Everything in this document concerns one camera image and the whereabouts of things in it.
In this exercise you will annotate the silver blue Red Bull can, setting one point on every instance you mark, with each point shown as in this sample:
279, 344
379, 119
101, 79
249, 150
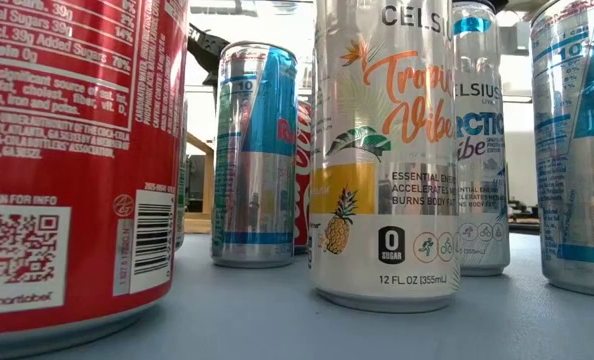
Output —
254, 150
577, 150

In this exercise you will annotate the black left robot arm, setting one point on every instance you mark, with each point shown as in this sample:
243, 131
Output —
204, 47

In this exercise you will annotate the white Celsius Tropical Vibe can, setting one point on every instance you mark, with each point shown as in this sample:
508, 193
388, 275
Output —
384, 150

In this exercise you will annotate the dark background desk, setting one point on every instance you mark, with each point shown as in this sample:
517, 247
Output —
524, 226

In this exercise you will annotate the white Celsius Arctic Vibe can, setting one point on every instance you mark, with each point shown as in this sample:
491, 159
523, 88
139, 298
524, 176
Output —
482, 150

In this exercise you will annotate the wooden slatted shelf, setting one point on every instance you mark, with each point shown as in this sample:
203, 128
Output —
209, 180

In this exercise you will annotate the red Coca-Cola can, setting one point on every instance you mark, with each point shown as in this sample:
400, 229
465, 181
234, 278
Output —
77, 150
303, 175

